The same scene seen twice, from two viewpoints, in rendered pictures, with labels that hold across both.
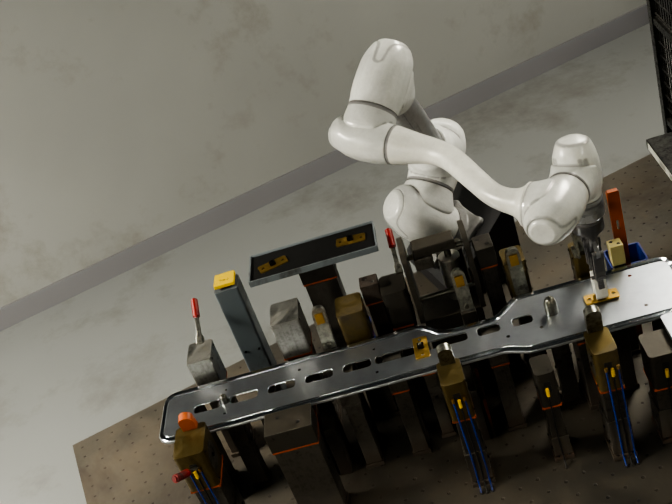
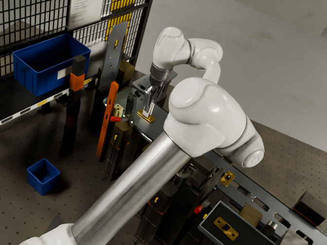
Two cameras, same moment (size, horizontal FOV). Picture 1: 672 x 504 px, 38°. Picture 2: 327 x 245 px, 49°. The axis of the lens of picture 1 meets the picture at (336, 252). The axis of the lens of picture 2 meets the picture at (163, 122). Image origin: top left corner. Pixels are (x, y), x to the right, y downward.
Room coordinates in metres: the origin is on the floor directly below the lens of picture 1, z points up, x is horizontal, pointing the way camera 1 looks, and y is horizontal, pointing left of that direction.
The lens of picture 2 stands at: (3.08, -0.15, 2.13)
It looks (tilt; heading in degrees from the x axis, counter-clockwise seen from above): 42 degrees down; 196
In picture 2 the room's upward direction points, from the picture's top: 21 degrees clockwise
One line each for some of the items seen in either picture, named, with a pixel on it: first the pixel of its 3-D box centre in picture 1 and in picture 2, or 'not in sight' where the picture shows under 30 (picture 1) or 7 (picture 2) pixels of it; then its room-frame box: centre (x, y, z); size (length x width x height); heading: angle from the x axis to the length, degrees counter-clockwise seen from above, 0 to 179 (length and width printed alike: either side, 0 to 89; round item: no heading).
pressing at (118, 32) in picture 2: not in sight; (113, 56); (1.86, -0.84, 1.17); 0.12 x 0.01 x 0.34; 172
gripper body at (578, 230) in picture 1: (589, 231); (156, 82); (1.91, -0.58, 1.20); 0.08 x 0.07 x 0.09; 172
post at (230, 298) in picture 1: (252, 342); not in sight; (2.36, 0.32, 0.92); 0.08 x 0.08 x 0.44; 82
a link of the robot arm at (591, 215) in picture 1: (584, 206); (161, 69); (1.91, -0.58, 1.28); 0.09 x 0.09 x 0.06
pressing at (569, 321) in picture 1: (414, 353); (231, 181); (1.96, -0.10, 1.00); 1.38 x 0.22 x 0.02; 82
